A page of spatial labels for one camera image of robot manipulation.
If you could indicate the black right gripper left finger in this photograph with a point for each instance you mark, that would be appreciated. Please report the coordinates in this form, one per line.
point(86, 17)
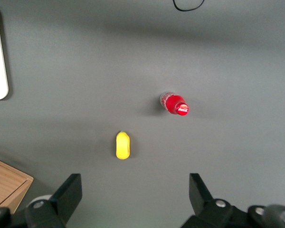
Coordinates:
point(61, 199)

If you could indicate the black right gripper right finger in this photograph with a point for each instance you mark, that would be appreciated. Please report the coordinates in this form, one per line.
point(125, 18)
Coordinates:
point(204, 204)

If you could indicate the wooden two-drawer cabinet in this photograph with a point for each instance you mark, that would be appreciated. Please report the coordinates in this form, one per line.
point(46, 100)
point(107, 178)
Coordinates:
point(4, 183)

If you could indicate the yellow lemon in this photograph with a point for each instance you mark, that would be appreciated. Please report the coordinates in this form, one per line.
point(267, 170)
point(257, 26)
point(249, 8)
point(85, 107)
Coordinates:
point(122, 146)

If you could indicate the red cola bottle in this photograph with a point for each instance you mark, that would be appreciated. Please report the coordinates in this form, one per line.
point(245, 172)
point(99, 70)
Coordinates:
point(173, 103)

